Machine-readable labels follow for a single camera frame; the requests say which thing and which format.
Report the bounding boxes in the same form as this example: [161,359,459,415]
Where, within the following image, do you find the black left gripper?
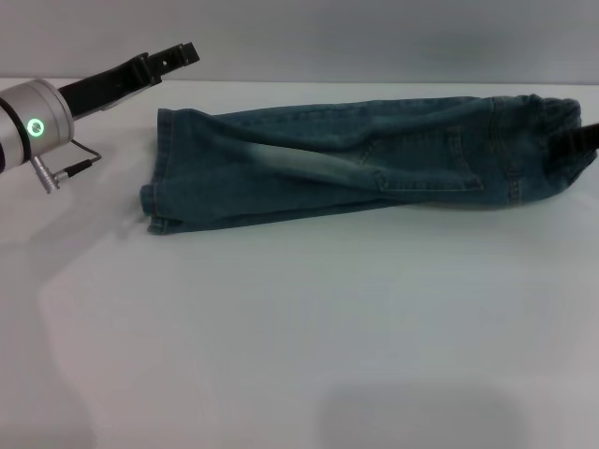
[55,41,201,118]

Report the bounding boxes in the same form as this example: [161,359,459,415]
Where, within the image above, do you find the blue denim shorts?
[139,93,599,236]

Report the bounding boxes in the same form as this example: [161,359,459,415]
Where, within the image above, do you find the arm cable with silver connector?
[29,138,103,194]

